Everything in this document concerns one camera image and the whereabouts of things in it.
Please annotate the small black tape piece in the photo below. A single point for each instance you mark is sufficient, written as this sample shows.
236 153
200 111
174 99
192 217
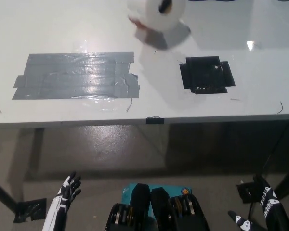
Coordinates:
154 120

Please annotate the black slanted table leg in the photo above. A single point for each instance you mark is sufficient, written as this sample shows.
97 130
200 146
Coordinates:
2 193
287 184

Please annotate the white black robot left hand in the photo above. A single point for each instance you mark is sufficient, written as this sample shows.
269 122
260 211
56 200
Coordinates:
62 192

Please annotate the black floor tape patch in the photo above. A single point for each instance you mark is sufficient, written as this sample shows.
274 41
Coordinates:
245 192
29 210

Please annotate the person's bare hand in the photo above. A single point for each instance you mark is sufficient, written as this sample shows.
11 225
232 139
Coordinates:
137 23

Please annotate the grey duct tape patch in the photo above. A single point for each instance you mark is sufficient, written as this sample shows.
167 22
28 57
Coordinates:
74 77

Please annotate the black tape square patch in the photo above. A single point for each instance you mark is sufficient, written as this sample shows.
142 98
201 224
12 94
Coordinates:
202 74

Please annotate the grey upright table leg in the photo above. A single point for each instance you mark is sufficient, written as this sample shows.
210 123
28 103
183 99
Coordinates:
36 149

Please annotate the white toilet paper roll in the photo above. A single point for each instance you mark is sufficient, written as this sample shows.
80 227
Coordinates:
156 19

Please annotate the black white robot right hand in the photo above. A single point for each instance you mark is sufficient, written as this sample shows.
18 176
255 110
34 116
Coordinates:
269 199

